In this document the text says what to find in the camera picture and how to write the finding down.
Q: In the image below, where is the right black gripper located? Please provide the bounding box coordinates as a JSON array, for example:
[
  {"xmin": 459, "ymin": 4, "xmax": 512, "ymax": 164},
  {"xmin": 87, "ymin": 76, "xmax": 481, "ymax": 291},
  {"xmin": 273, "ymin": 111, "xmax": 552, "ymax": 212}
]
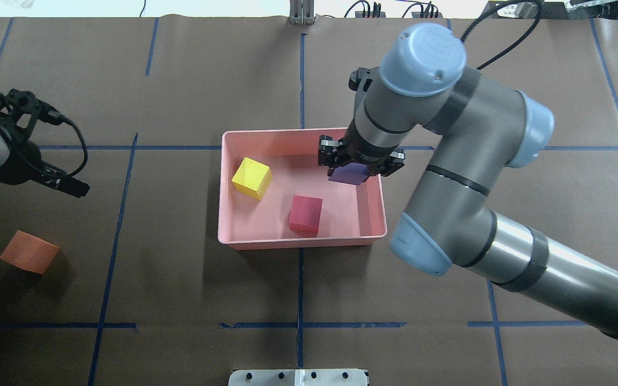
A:
[{"xmin": 317, "ymin": 129, "xmax": 406, "ymax": 177}]

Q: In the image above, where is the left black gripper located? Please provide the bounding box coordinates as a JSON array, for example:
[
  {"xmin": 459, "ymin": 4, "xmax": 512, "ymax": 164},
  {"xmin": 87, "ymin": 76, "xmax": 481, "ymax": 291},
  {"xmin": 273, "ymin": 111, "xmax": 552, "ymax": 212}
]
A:
[{"xmin": 0, "ymin": 127, "xmax": 90, "ymax": 198}]

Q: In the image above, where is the purple foam block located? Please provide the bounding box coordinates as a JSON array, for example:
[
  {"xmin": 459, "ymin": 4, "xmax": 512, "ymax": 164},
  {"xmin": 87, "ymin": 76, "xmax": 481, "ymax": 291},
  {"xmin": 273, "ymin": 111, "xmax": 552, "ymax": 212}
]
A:
[{"xmin": 328, "ymin": 163, "xmax": 370, "ymax": 186}]

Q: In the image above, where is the orange foam block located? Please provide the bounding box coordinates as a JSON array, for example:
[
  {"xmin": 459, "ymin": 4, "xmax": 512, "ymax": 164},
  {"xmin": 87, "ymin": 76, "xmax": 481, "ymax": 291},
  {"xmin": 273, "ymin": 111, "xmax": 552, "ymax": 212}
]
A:
[{"xmin": 0, "ymin": 231, "xmax": 61, "ymax": 274}]

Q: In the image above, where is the red foam block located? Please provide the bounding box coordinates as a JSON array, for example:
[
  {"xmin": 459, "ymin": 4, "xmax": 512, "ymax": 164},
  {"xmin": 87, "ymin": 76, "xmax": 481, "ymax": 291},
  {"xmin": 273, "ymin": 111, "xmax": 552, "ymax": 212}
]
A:
[{"xmin": 289, "ymin": 195, "xmax": 323, "ymax": 237}]

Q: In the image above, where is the yellow foam block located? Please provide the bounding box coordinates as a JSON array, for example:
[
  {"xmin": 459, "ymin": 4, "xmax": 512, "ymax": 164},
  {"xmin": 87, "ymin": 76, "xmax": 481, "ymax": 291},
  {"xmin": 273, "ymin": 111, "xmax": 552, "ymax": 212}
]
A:
[{"xmin": 231, "ymin": 157, "xmax": 273, "ymax": 201}]

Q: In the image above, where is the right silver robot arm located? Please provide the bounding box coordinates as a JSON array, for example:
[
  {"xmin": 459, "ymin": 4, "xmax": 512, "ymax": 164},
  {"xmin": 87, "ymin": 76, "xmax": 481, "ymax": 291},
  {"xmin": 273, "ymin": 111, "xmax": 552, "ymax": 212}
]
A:
[{"xmin": 317, "ymin": 23, "xmax": 618, "ymax": 340}]

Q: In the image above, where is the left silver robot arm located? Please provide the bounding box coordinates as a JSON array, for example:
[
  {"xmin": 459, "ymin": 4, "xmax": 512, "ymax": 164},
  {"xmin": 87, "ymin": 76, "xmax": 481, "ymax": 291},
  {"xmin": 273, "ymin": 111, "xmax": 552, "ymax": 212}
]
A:
[{"xmin": 0, "ymin": 102, "xmax": 90, "ymax": 198}]

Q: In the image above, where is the pink plastic bin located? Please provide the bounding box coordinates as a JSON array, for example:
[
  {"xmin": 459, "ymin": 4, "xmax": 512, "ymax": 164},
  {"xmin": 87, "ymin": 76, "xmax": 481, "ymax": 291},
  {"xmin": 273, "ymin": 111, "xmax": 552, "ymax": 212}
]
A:
[{"xmin": 218, "ymin": 128, "xmax": 387, "ymax": 251}]

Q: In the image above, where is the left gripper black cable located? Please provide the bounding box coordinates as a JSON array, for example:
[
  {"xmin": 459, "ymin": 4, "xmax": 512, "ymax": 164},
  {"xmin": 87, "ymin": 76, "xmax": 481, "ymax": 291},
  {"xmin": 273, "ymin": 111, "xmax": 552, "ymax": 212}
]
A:
[{"xmin": 46, "ymin": 113, "xmax": 90, "ymax": 179}]

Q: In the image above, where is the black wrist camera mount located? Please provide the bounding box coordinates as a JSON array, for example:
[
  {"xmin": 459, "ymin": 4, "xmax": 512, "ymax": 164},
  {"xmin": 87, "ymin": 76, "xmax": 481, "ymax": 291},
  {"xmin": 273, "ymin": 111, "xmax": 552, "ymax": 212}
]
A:
[{"xmin": 348, "ymin": 66, "xmax": 379, "ymax": 93}]

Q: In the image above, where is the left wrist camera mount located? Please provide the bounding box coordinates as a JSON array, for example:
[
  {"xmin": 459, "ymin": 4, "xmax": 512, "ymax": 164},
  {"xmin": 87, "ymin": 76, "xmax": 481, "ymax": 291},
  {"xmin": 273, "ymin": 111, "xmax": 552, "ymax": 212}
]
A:
[{"xmin": 0, "ymin": 88, "xmax": 67, "ymax": 137}]

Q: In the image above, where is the aluminium frame post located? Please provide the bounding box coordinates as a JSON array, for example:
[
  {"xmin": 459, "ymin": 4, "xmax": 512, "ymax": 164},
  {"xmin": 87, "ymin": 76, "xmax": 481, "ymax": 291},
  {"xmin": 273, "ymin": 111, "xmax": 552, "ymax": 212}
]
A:
[{"xmin": 288, "ymin": 0, "xmax": 316, "ymax": 25}]

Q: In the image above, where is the white pedestal post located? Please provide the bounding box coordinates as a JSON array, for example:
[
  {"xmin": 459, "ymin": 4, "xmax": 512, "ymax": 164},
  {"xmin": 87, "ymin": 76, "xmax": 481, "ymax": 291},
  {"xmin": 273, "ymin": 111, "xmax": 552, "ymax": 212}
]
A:
[{"xmin": 228, "ymin": 368, "xmax": 370, "ymax": 385}]

